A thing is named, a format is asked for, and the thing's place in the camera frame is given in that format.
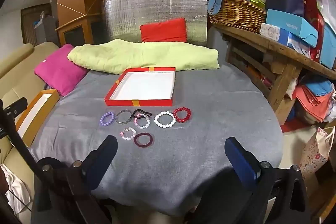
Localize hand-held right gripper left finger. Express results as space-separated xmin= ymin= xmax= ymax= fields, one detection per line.
xmin=34 ymin=135 xmax=118 ymax=224

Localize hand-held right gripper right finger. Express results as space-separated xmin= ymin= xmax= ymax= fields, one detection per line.
xmin=224 ymin=137 xmax=315 ymax=224

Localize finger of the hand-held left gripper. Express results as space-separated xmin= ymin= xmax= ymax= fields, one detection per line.
xmin=0 ymin=97 xmax=28 ymax=119

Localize purple bead bracelet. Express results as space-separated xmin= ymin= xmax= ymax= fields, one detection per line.
xmin=101 ymin=112 xmax=116 ymax=127

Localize silver metal bangle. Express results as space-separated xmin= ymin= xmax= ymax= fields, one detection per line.
xmin=116 ymin=109 xmax=132 ymax=125

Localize pink and clear bead bracelet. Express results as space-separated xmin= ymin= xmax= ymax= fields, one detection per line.
xmin=120 ymin=127 xmax=137 ymax=141
xmin=134 ymin=113 xmax=151 ymax=130

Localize white bead bracelet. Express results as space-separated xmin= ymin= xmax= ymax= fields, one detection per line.
xmin=154 ymin=111 xmax=176 ymax=129

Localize red bead bracelet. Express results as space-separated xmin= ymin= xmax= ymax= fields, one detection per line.
xmin=172 ymin=107 xmax=192 ymax=124

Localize red shallow box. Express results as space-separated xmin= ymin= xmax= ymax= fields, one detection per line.
xmin=104 ymin=67 xmax=176 ymax=107

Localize orange box lid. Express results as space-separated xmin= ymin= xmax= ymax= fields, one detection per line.
xmin=16 ymin=89 xmax=60 ymax=148

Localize maroon hair band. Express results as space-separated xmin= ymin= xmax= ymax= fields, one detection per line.
xmin=134 ymin=133 xmax=155 ymax=148

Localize beige sofa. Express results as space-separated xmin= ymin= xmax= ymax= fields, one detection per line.
xmin=0 ymin=42 xmax=61 ymax=189

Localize pink cushion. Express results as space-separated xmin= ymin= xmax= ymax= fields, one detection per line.
xmin=34 ymin=44 xmax=89 ymax=97

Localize floral paper bag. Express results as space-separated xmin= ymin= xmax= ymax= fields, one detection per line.
xmin=299 ymin=126 xmax=336 ymax=180

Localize stack of coral cloths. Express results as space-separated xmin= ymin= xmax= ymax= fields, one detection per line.
xmin=295 ymin=80 xmax=336 ymax=125

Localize light green pillow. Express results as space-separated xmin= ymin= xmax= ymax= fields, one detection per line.
xmin=67 ymin=39 xmax=220 ymax=75

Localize white patterned box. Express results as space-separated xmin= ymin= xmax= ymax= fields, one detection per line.
xmin=260 ymin=23 xmax=290 ymax=43

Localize red cushion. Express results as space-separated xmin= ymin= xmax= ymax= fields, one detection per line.
xmin=140 ymin=18 xmax=187 ymax=43

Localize light blue cardboard box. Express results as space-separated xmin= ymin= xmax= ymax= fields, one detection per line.
xmin=266 ymin=9 xmax=319 ymax=48

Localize wicker basket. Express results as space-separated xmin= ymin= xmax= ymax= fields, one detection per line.
xmin=209 ymin=0 xmax=267 ymax=34

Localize silver foil insulation mat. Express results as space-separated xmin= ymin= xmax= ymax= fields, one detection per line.
xmin=104 ymin=0 xmax=209 ymax=46

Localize red gift bag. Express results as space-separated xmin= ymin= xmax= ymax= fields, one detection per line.
xmin=303 ymin=0 xmax=326 ymax=61

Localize black cable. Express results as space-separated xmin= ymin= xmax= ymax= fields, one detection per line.
xmin=3 ymin=110 xmax=47 ymax=182

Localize black hair tie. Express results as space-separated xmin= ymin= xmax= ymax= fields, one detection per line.
xmin=133 ymin=109 xmax=152 ymax=119

